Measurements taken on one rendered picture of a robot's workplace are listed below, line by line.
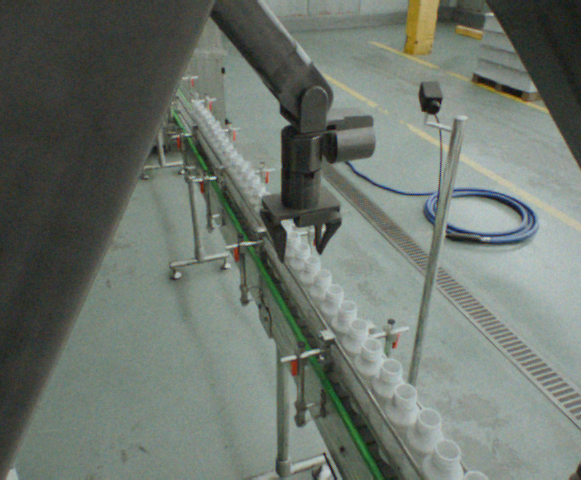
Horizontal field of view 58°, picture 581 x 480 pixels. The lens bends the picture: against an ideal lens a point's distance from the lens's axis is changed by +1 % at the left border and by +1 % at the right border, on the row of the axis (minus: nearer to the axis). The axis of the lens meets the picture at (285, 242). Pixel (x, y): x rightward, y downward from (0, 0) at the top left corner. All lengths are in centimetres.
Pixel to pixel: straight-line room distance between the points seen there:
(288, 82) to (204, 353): 214
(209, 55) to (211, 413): 314
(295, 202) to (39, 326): 57
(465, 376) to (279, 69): 220
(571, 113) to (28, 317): 22
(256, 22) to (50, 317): 49
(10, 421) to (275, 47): 51
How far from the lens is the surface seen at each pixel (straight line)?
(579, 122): 25
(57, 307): 17
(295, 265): 125
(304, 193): 71
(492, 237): 373
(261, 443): 229
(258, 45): 62
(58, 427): 253
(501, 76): 721
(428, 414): 91
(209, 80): 475
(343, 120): 70
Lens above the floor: 183
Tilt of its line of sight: 32 degrees down
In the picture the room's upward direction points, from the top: straight up
